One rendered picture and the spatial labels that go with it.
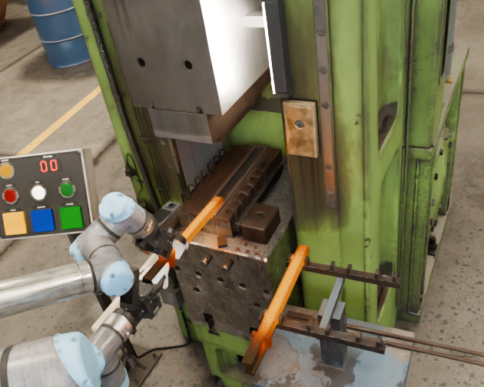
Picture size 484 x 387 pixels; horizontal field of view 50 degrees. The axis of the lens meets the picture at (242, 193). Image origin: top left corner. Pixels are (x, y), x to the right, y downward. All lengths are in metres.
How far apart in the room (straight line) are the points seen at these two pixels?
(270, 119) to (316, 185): 0.46
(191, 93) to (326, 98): 0.36
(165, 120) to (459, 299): 1.74
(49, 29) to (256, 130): 4.39
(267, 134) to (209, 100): 0.63
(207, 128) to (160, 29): 0.29
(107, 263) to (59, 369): 0.28
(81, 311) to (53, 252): 0.60
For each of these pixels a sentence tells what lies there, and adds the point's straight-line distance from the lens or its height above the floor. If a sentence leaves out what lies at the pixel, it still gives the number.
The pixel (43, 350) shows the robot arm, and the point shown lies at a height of 1.29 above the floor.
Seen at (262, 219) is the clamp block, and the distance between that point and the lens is 1.61.
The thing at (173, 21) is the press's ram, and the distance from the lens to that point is 1.34.
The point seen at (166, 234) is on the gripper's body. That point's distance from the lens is 1.41.
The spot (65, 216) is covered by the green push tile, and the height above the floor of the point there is 1.01.
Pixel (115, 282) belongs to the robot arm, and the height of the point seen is 1.23.
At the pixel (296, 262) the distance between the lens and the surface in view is 1.44.
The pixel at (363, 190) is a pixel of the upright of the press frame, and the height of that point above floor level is 1.07.
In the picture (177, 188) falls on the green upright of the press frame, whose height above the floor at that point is 0.95.
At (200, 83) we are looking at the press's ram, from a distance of 1.37.
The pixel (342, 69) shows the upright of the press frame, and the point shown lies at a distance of 1.36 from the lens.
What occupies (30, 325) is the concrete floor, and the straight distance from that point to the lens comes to 3.04.
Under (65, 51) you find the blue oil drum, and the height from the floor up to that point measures 0.19.
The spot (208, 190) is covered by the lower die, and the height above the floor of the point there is 0.99.
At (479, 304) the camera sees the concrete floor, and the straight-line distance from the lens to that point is 2.71.
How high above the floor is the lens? 2.01
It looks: 36 degrees down
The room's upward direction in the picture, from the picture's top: 11 degrees counter-clockwise
